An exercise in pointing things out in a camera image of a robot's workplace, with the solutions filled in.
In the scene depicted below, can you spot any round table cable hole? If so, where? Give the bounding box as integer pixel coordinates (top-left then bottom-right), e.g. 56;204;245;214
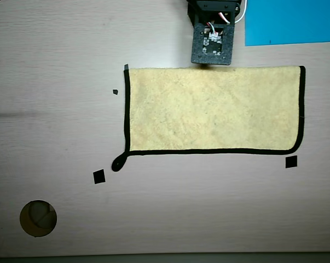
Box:
19;199;58;238

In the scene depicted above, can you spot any black tape square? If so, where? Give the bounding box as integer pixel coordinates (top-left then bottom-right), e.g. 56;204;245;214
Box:
92;169;107;185
285;155;298;169

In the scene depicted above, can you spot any yellow towel with black border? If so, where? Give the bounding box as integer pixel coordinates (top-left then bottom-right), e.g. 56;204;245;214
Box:
111;65;306;173

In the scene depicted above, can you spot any white cable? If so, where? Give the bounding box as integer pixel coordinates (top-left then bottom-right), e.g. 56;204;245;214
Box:
234;0;248;24

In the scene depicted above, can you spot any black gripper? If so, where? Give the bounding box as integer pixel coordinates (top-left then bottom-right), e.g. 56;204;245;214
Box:
186;0;241;26

